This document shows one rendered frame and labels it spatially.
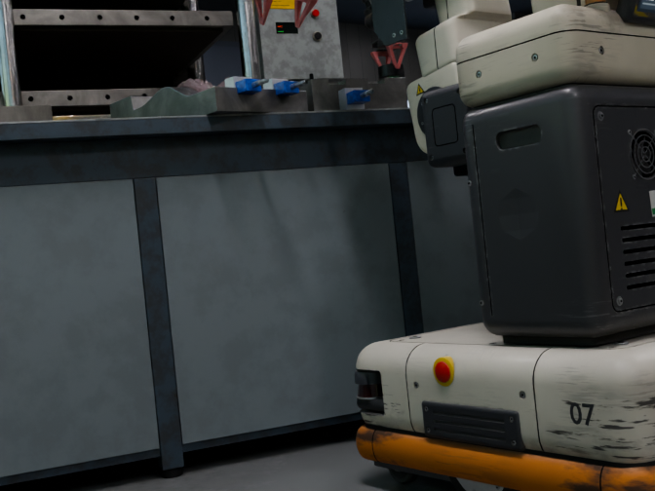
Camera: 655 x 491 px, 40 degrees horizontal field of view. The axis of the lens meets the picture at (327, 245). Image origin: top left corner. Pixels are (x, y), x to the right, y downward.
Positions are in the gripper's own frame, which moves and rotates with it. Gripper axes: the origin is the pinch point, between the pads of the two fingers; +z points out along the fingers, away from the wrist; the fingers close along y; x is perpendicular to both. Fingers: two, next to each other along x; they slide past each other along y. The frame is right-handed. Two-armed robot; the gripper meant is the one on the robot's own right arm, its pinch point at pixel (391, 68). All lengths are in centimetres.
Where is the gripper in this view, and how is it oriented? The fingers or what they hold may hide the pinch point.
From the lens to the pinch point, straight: 277.9
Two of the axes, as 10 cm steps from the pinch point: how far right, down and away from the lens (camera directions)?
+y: -3.9, 0.5, 9.2
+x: -9.2, 0.9, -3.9
